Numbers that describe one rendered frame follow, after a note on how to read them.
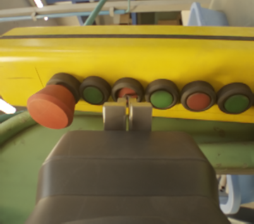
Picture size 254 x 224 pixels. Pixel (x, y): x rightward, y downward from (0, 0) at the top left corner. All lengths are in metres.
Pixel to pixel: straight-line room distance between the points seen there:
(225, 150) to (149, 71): 0.10
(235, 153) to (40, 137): 0.20
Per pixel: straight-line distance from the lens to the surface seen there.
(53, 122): 0.16
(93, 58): 0.16
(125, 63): 0.15
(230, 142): 0.20
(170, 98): 0.16
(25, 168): 0.23
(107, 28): 0.20
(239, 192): 0.40
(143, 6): 1.58
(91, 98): 0.17
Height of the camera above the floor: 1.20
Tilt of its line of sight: 5 degrees up
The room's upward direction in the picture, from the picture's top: 90 degrees counter-clockwise
